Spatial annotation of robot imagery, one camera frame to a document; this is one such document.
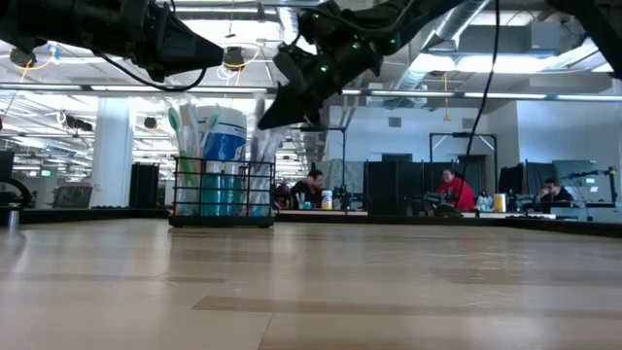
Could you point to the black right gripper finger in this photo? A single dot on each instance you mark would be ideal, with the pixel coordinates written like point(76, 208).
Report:
point(282, 109)
point(313, 109)

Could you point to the silver slanted ventilation duct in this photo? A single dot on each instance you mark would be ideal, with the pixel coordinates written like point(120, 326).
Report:
point(452, 24)

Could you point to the grey wall vent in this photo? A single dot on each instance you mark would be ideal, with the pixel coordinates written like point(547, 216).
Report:
point(468, 123)
point(395, 122)

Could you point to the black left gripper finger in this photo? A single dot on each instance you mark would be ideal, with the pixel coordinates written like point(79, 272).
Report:
point(184, 65)
point(189, 36)

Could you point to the black aluminium table frame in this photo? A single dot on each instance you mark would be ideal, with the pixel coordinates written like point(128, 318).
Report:
point(97, 216)

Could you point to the small white yellow canister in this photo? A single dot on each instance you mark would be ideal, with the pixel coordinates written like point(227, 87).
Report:
point(327, 200)

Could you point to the black partition panel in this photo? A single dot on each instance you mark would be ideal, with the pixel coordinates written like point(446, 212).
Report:
point(393, 189)

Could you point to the grey computer monitor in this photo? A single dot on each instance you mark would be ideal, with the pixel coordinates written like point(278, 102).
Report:
point(576, 177)

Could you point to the white teal toothbrush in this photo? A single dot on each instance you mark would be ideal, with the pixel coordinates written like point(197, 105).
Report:
point(174, 120)

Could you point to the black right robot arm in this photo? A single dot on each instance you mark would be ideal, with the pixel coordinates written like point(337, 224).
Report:
point(437, 14)

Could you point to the long ceiling strip light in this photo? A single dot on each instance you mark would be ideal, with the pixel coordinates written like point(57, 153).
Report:
point(413, 93)

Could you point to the black rig frame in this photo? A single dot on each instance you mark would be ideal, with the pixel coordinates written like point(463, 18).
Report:
point(466, 134)
point(333, 129)

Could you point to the green white toothbrush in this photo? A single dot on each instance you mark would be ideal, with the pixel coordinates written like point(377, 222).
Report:
point(212, 121)

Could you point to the yellow white container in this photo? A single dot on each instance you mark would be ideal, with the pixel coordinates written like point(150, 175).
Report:
point(500, 203)

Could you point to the black cabinet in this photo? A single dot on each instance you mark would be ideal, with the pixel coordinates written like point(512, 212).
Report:
point(144, 187)

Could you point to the white building column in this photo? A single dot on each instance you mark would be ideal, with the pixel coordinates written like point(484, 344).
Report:
point(112, 155)

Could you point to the teal mouthwash bottle white cap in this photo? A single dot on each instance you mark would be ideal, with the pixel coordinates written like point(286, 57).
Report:
point(211, 194)
point(234, 194)

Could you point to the grey cloth cover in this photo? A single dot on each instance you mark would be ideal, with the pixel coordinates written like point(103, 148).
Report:
point(347, 172)

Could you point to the person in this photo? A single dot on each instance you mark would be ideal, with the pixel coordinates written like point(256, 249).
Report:
point(308, 192)
point(457, 194)
point(554, 194)

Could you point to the grey chair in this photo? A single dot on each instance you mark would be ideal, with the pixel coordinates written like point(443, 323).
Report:
point(72, 197)

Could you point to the grey metal post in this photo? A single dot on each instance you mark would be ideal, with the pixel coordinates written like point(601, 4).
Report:
point(13, 220)

